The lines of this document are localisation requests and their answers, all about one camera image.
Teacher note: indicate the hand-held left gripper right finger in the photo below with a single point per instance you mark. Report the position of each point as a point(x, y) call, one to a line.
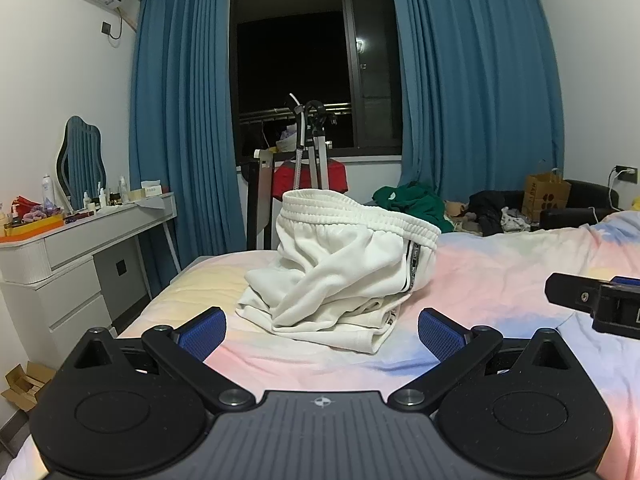
point(440, 334)

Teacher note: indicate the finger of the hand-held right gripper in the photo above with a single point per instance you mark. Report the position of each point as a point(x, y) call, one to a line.
point(626, 281)
point(572, 291)

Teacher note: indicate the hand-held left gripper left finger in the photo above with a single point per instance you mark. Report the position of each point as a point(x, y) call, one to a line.
point(202, 334)

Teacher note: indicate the white pants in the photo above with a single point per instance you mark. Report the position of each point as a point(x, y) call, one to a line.
point(340, 270)

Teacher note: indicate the pastel bedsheet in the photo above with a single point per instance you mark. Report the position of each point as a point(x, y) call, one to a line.
point(500, 280)

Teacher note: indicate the black sofa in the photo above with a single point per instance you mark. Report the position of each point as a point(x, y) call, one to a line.
point(590, 197)

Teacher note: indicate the white patterned clothing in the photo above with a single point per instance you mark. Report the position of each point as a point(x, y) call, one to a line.
point(515, 220)

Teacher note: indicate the brown paper bag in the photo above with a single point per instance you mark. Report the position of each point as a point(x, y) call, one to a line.
point(546, 195)

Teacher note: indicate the black clothing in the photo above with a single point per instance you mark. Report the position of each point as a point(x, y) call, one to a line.
point(492, 207)

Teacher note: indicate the green garment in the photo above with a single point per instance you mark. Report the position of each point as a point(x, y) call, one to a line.
point(412, 202)

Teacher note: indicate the tissue box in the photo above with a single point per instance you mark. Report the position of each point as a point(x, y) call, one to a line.
point(146, 191)

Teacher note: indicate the white vanity desk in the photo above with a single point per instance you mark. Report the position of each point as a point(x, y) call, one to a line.
point(65, 260)

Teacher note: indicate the small white bottle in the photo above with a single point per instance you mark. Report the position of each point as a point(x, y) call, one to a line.
point(122, 190)

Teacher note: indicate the red garment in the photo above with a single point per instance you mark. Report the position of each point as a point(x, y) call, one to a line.
point(287, 180)

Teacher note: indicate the cardboard box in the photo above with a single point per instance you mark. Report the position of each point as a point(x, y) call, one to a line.
point(25, 385)

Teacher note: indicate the orange tray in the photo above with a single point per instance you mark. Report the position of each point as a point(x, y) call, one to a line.
point(30, 230)

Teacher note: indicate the white spray can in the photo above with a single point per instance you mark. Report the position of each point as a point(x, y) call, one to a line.
point(48, 191)

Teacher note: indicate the white plastic bag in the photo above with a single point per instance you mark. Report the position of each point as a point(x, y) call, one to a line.
point(287, 141)

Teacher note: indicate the wavy vanity mirror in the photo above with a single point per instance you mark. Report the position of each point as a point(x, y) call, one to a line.
point(82, 160)

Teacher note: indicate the blue curtain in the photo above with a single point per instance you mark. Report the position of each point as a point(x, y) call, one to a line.
point(475, 85)
point(180, 110)

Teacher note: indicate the silver tripod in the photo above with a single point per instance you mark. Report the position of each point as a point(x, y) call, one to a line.
point(315, 130)

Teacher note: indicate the dark window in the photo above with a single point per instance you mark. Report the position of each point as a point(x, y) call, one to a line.
point(290, 60)

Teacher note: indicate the wall power outlet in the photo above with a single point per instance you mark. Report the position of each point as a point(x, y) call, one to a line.
point(626, 172)

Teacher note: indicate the black wall switch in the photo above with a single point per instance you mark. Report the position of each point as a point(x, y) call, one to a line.
point(107, 28)

